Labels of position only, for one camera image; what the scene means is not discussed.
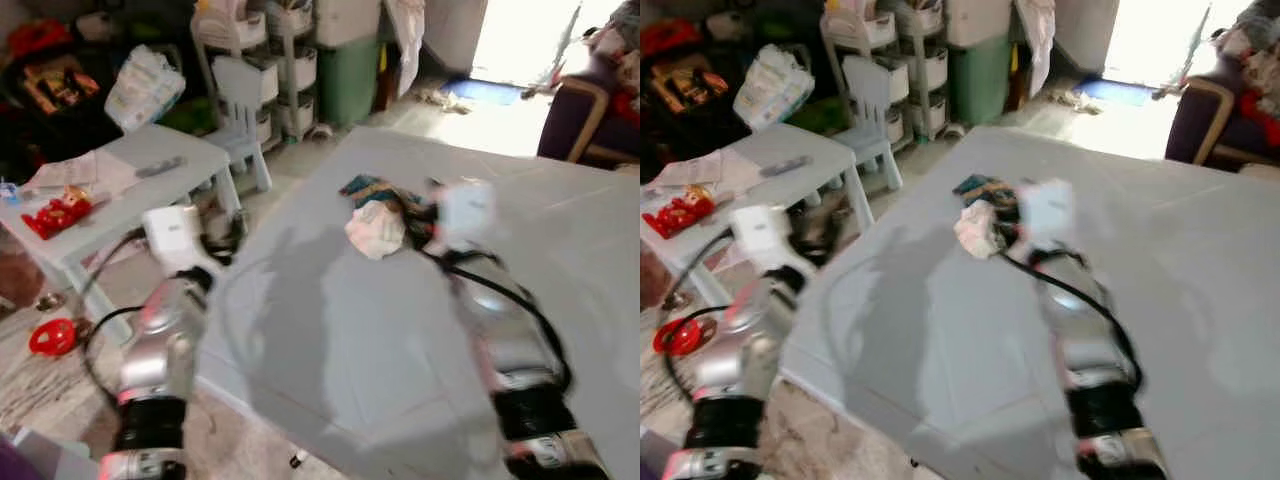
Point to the teal and brown wrapper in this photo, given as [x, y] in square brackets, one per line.
[365, 188]
[975, 185]

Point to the black baby stroller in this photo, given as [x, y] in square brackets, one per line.
[690, 85]
[60, 85]

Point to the grey remote control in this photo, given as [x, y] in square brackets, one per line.
[160, 167]
[785, 166]

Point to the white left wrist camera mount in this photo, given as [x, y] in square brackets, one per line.
[760, 235]
[170, 235]

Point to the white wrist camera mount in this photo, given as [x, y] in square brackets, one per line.
[760, 235]
[170, 235]
[1045, 210]
[467, 212]

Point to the narrow white drawer rack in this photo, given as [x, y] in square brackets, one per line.
[932, 70]
[300, 70]

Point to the blue door mat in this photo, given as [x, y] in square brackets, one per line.
[480, 92]
[1110, 92]

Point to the small blue white box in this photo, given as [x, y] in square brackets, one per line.
[8, 192]

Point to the white paper sheets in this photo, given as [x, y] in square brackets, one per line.
[700, 172]
[85, 170]

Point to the small white plastic table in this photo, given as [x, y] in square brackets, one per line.
[790, 190]
[190, 150]

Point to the wide white drawer rack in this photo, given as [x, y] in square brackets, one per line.
[215, 25]
[845, 25]

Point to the red fabric item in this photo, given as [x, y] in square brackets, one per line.
[35, 38]
[668, 38]

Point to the red toy figure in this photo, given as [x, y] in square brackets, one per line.
[680, 213]
[55, 215]

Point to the green bag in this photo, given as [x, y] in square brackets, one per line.
[190, 117]
[820, 117]

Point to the beige floor rag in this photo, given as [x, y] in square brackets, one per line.
[432, 97]
[1065, 98]

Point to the green plastic bin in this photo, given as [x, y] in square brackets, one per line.
[978, 85]
[348, 85]

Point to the pale blue child chair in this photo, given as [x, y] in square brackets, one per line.
[240, 85]
[868, 85]

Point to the white paper trash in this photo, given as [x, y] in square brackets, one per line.
[975, 230]
[375, 232]

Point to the white storage box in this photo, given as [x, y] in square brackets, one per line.
[345, 20]
[975, 20]

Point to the white diaper pack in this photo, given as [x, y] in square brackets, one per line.
[772, 88]
[145, 88]

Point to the white hanging cloth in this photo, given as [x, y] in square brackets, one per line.
[408, 40]
[1038, 40]

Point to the dark purple armchair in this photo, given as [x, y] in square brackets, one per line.
[1190, 125]
[565, 120]

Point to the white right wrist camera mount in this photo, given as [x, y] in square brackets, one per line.
[1045, 210]
[467, 212]

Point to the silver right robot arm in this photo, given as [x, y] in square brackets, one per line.
[500, 330]
[1080, 330]

